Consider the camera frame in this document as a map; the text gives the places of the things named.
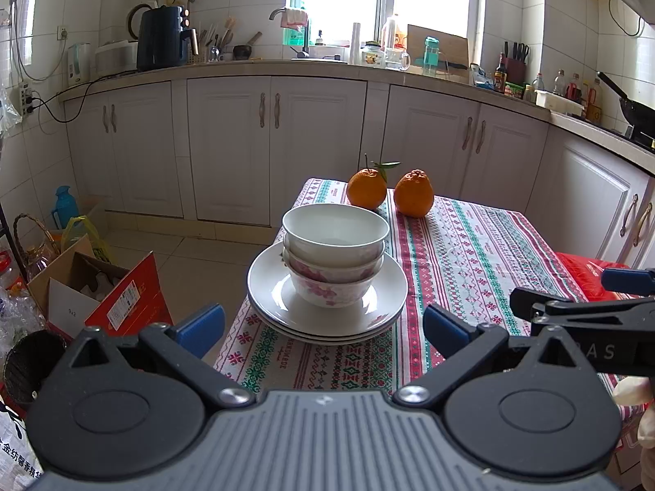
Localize glass mug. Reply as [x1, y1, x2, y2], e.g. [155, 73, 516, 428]
[384, 47, 411, 71]

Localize cooking oil bottle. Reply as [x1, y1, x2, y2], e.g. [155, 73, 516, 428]
[381, 14, 402, 49]

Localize white kitchen cabinets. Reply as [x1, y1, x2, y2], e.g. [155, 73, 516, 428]
[64, 76, 655, 277]

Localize black wok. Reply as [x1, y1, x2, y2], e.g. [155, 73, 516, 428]
[597, 72, 655, 136]

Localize plain white bowl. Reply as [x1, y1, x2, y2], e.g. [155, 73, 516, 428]
[282, 203, 391, 268]

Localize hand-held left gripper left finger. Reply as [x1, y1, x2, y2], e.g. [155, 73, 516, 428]
[60, 303, 258, 412]

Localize pink cloth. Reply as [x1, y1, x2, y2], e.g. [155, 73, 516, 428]
[281, 7, 310, 30]

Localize kitchen countertop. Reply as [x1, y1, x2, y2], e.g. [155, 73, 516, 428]
[57, 59, 655, 175]

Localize black mortar with pestle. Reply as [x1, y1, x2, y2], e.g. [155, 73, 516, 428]
[233, 32, 263, 61]

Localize yellow plastic bag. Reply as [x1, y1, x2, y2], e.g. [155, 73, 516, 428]
[61, 215, 116, 264]

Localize orange with leaf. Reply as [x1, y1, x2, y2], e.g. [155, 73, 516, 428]
[346, 153, 401, 210]

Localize wooden cutting board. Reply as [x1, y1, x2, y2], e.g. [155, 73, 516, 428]
[407, 24, 470, 83]

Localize white plate fruit print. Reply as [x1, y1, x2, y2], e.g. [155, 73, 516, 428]
[250, 312, 406, 339]
[247, 243, 409, 331]
[266, 322, 396, 345]

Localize dark blue air fryer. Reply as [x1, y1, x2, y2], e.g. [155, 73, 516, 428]
[136, 5, 199, 72]

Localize orange without leaf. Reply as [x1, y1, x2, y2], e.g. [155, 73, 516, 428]
[393, 169, 435, 218]

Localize cardboard box red flap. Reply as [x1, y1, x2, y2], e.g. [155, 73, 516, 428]
[27, 250, 175, 341]

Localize wall power strip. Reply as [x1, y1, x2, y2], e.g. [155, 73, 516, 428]
[19, 82, 38, 116]

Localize white printed sack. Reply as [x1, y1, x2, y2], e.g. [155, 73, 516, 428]
[0, 399, 44, 491]

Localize white plastic tray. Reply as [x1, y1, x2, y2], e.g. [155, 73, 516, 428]
[535, 89, 585, 116]

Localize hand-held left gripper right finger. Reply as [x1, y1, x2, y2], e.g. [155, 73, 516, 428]
[392, 303, 580, 412]

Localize white electric kettle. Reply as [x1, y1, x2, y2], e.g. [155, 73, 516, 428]
[68, 43, 92, 85]

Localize black trash bin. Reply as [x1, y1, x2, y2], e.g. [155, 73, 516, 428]
[2, 330, 67, 410]

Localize utensil holder with utensils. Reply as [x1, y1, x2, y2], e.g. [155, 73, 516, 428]
[197, 16, 236, 63]

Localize red packaged box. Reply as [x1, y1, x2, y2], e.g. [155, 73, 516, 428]
[555, 252, 655, 302]

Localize person's right hand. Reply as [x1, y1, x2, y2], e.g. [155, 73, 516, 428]
[612, 374, 655, 451]

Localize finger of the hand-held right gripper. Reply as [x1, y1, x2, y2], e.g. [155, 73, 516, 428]
[601, 267, 655, 296]
[509, 286, 655, 328]

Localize green dish soap bottle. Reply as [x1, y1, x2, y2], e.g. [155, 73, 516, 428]
[283, 2, 312, 47]

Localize patterned striped tablecloth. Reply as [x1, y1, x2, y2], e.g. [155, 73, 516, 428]
[214, 178, 646, 405]

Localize black power cable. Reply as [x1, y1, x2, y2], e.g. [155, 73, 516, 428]
[28, 72, 131, 124]

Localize blue thermos jug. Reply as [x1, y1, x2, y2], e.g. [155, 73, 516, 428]
[54, 185, 80, 231]

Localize knife block with knives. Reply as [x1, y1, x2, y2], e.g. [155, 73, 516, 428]
[503, 41, 530, 87]

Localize metal faucet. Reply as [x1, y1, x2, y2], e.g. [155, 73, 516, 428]
[269, 7, 310, 59]

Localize teal water bottle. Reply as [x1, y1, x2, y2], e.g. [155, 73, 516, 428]
[422, 37, 441, 77]

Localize white bowl pink flowers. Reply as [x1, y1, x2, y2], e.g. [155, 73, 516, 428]
[283, 248, 386, 284]
[289, 266, 382, 309]

